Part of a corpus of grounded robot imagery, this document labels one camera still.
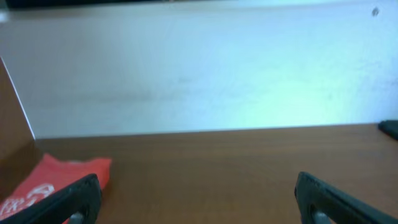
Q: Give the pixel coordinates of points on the red t-shirt white print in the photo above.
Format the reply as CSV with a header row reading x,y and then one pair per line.
x,y
49,176

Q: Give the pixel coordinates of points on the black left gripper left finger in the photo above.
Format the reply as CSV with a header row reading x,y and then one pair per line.
x,y
83,197

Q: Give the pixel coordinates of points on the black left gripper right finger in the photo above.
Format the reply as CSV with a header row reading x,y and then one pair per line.
x,y
320,202

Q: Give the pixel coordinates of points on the black garment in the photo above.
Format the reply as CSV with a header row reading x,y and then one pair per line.
x,y
390,128

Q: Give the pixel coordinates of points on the brown wooden side panel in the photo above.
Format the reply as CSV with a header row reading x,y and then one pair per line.
x,y
18,153

